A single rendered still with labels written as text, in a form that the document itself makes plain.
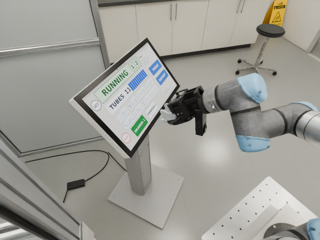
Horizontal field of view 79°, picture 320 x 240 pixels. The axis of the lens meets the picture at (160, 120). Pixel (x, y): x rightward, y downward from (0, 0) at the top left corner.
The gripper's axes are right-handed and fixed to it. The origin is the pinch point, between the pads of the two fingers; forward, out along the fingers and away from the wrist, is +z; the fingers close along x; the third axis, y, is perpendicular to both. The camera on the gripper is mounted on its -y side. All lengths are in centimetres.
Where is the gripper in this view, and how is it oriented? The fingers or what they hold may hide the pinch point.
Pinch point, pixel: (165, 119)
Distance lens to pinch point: 72.7
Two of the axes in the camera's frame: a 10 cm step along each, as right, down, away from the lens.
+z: -6.9, 1.9, 7.0
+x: -4.4, 6.6, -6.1
